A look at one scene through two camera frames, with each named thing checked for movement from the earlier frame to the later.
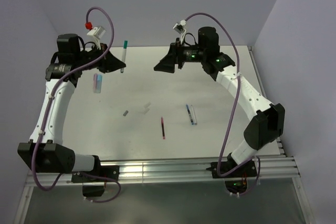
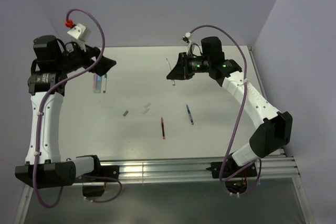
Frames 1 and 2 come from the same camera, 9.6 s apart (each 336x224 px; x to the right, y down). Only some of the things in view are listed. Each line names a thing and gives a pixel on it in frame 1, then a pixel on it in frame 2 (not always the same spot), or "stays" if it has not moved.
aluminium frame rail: [183, 170] stays
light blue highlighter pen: [99, 83] stays
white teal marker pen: [124, 56] to [105, 83]
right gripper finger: [167, 64] to [178, 73]
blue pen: [190, 115] stays
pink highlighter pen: [95, 82] stays
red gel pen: [163, 128] stays
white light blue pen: [193, 115] to [173, 81]
